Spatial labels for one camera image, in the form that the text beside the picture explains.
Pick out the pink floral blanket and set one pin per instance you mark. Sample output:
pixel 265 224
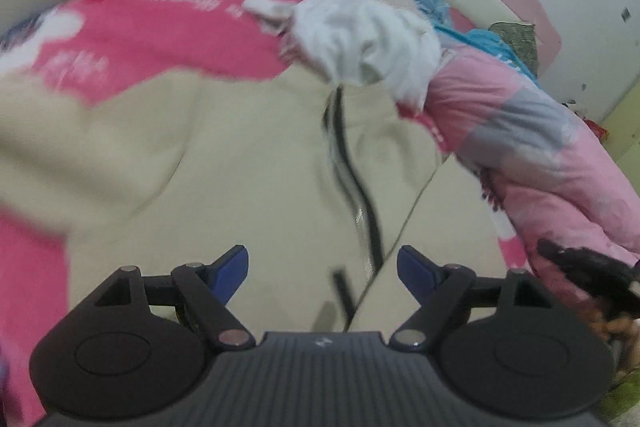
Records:
pixel 150 17

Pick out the person's right hand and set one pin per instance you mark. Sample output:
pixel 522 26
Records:
pixel 615 329

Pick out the beige zip jacket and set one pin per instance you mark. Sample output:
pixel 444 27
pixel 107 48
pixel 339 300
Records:
pixel 250 167

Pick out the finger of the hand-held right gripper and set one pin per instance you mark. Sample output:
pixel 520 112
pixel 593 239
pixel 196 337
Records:
pixel 570 264

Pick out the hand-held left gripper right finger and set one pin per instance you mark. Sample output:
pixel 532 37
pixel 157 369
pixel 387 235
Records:
pixel 415 272

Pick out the green patterned pillow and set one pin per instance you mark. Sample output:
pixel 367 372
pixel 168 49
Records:
pixel 520 42

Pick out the blue fleece blanket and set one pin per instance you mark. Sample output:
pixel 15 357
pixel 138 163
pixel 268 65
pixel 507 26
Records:
pixel 480 39

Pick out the white garment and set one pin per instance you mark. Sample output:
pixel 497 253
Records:
pixel 360 37

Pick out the red gift bag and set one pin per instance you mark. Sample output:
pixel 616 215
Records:
pixel 595 129

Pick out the pink and grey quilt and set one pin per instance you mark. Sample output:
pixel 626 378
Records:
pixel 525 122

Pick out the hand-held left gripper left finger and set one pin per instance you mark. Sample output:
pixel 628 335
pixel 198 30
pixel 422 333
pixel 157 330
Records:
pixel 232 272

